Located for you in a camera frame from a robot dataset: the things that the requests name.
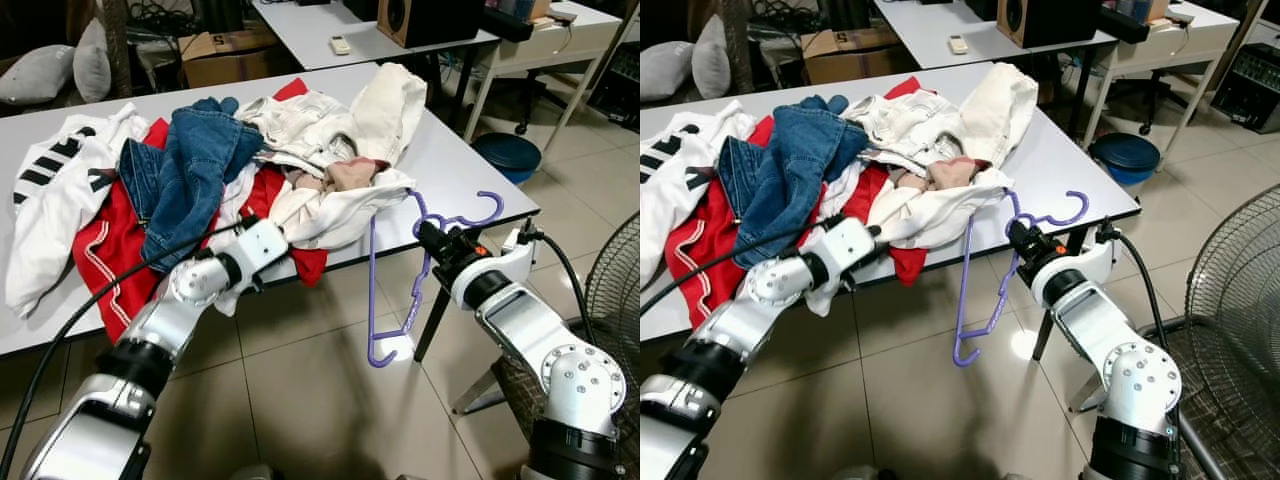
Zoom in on purple plastic hanger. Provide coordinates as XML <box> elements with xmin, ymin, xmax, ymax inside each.
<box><xmin>365</xmin><ymin>190</ymin><xmax>506</xmax><ymax>369</ymax></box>
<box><xmin>952</xmin><ymin>187</ymin><xmax>1091</xmax><ymax>368</ymax></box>

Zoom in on white sweatshirt pink cuffs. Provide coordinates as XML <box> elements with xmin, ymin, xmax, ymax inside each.
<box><xmin>805</xmin><ymin>155</ymin><xmax>1019</xmax><ymax>317</ymax></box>
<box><xmin>212</xmin><ymin>158</ymin><xmax>419</xmax><ymax>317</ymax></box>

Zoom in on white table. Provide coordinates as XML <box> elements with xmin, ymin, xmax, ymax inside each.
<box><xmin>0</xmin><ymin>60</ymin><xmax>541</xmax><ymax>359</ymax></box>
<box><xmin>640</xmin><ymin>62</ymin><xmax>1143</xmax><ymax>346</ymax></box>

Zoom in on cream fleece jacket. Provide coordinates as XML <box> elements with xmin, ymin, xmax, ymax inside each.
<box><xmin>950</xmin><ymin>62</ymin><xmax>1041</xmax><ymax>169</ymax></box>
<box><xmin>345</xmin><ymin>62</ymin><xmax>429</xmax><ymax>171</ymax></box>

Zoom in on white denim jacket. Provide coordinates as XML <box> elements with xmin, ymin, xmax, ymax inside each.
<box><xmin>845</xmin><ymin>88</ymin><xmax>966</xmax><ymax>179</ymax></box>
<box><xmin>238</xmin><ymin>88</ymin><xmax>363</xmax><ymax>181</ymax></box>

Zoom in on black office chair base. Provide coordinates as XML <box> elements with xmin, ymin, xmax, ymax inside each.
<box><xmin>1128</xmin><ymin>68</ymin><xmax>1191</xmax><ymax>137</ymax></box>
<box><xmin>512</xmin><ymin>68</ymin><xmax>573</xmax><ymax>137</ymax></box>

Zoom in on white sweatshirt black print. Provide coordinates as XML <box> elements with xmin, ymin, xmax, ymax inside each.
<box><xmin>3</xmin><ymin>103</ymin><xmax>153</xmax><ymax>319</ymax></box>
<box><xmin>640</xmin><ymin>105</ymin><xmax>753</xmax><ymax>293</ymax></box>

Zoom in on wooden black-front speaker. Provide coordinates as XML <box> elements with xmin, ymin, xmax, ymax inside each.
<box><xmin>995</xmin><ymin>0</ymin><xmax>1108</xmax><ymax>50</ymax></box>
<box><xmin>377</xmin><ymin>0</ymin><xmax>493</xmax><ymax>50</ymax></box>

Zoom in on black box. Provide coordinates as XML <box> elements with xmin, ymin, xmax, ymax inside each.
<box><xmin>1100</xmin><ymin>8</ymin><xmax>1153</xmax><ymax>44</ymax></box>
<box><xmin>480</xmin><ymin>8</ymin><xmax>538</xmax><ymax>43</ymax></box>

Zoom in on white rectangular desk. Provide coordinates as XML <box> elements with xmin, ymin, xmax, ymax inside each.
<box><xmin>870</xmin><ymin>0</ymin><xmax>1121</xmax><ymax>73</ymax></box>
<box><xmin>250</xmin><ymin>0</ymin><xmax>503</xmax><ymax>73</ymax></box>

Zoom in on cream desk white legs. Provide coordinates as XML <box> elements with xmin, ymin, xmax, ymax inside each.
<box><xmin>1082</xmin><ymin>0</ymin><xmax>1243</xmax><ymax>151</ymax></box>
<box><xmin>462</xmin><ymin>5</ymin><xmax>629</xmax><ymax>143</ymax></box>

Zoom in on red jacket white stripes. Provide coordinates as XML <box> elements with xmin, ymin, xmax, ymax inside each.
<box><xmin>72</xmin><ymin>118</ymin><xmax>181</xmax><ymax>343</ymax></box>
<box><xmin>665</xmin><ymin>118</ymin><xmax>776</xmax><ymax>333</ymax></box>

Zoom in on blue jeans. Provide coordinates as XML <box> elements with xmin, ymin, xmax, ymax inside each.
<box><xmin>715</xmin><ymin>94</ymin><xmax>873</xmax><ymax>271</ymax></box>
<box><xmin>118</xmin><ymin>96</ymin><xmax>269</xmax><ymax>273</ymax></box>

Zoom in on brown cardboard box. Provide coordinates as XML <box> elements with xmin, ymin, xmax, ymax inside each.
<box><xmin>800</xmin><ymin>27</ymin><xmax>903</xmax><ymax>87</ymax></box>
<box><xmin>178</xmin><ymin>27</ymin><xmax>289</xmax><ymax>91</ymax></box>

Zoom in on grey pillow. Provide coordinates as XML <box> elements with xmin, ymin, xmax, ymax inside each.
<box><xmin>72</xmin><ymin>17</ymin><xmax>113</xmax><ymax>103</ymax></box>
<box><xmin>693</xmin><ymin>14</ymin><xmax>734</xmax><ymax>101</ymax></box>
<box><xmin>640</xmin><ymin>40</ymin><xmax>698</xmax><ymax>103</ymax></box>
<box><xmin>0</xmin><ymin>44</ymin><xmax>79</xmax><ymax>107</ymax></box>

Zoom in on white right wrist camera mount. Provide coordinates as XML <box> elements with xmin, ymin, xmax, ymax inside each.
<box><xmin>1030</xmin><ymin>238</ymin><xmax>1119</xmax><ymax>306</ymax></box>
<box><xmin>450</xmin><ymin>232</ymin><xmax>538</xmax><ymax>306</ymax></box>

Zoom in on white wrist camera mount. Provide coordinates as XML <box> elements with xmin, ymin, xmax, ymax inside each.
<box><xmin>1030</xmin><ymin>238</ymin><xmax>1119</xmax><ymax>306</ymax></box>
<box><xmin>815</xmin><ymin>214</ymin><xmax>883</xmax><ymax>273</ymax></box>
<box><xmin>450</xmin><ymin>232</ymin><xmax>538</xmax><ymax>306</ymax></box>
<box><xmin>230</xmin><ymin>217</ymin><xmax>293</xmax><ymax>279</ymax></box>

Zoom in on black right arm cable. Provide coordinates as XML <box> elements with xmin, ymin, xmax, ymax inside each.
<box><xmin>512</xmin><ymin>225</ymin><xmax>603</xmax><ymax>336</ymax></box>
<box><xmin>1095</xmin><ymin>225</ymin><xmax>1186</xmax><ymax>431</ymax></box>

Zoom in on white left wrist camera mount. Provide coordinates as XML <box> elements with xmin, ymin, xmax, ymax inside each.
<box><xmin>815</xmin><ymin>214</ymin><xmax>883</xmax><ymax>273</ymax></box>
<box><xmin>230</xmin><ymin>217</ymin><xmax>293</xmax><ymax>279</ymax></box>

